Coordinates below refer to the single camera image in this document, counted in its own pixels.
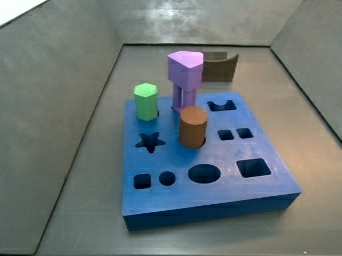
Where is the purple pentagon peg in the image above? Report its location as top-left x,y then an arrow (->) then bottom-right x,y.
168,51 -> 204,112

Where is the brown round cylinder peg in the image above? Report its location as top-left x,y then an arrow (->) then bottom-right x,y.
179,106 -> 208,149

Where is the blue shape sorter block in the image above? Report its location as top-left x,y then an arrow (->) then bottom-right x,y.
121,92 -> 302,230

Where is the green hexagon peg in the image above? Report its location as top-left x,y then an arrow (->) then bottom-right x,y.
133,83 -> 158,121

